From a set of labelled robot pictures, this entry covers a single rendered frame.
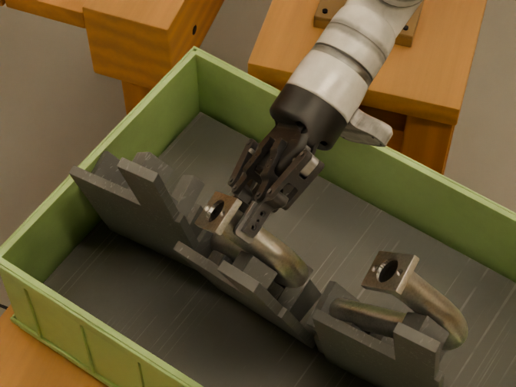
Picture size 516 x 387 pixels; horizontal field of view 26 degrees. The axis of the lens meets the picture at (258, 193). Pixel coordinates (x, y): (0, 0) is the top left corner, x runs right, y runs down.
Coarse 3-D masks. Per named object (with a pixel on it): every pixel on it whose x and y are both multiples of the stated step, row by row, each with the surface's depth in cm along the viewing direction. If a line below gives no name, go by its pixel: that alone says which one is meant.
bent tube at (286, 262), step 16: (208, 208) 113; (224, 208) 109; (208, 224) 110; (224, 224) 108; (224, 240) 133; (240, 240) 111; (256, 240) 111; (272, 240) 112; (256, 256) 113; (272, 256) 112; (288, 256) 113; (288, 272) 114; (304, 272) 116
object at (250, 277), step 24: (192, 264) 129; (216, 264) 123; (240, 264) 112; (264, 264) 112; (240, 288) 115; (264, 288) 112; (312, 288) 138; (264, 312) 128; (288, 312) 121; (312, 336) 135
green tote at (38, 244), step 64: (192, 64) 153; (128, 128) 145; (256, 128) 156; (64, 192) 139; (384, 192) 149; (448, 192) 140; (0, 256) 133; (64, 256) 147; (512, 256) 142; (64, 320) 134; (128, 384) 136; (192, 384) 124
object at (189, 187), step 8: (184, 176) 133; (192, 176) 132; (184, 184) 132; (192, 184) 132; (200, 184) 132; (176, 192) 132; (184, 192) 131; (192, 192) 132; (176, 200) 131; (184, 200) 131; (192, 200) 132; (184, 208) 131
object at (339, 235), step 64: (192, 128) 159; (320, 192) 152; (128, 256) 146; (320, 256) 146; (448, 256) 146; (128, 320) 141; (192, 320) 141; (256, 320) 141; (512, 320) 141; (256, 384) 136; (320, 384) 136; (448, 384) 136; (512, 384) 136
